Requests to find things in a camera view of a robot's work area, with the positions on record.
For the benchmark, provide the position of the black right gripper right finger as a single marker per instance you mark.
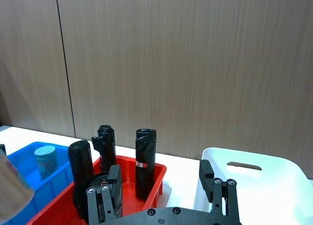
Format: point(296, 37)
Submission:
point(206, 178)

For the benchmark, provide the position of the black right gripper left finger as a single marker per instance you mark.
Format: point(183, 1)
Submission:
point(114, 186)

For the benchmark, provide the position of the red plastic bin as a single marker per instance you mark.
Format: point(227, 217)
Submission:
point(144, 186)

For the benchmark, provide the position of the black roll with red label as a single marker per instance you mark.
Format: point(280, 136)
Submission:
point(145, 176)

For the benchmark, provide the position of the black garbage bag roll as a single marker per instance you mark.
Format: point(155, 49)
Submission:
point(82, 200)
point(80, 161)
point(107, 149)

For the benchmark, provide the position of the blue plastic bin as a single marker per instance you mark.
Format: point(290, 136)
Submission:
point(52, 186)

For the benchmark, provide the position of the teal round jar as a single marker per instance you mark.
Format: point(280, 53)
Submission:
point(46, 162)

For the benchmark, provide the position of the beige cylindrical can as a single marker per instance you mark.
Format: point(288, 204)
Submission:
point(12, 188)

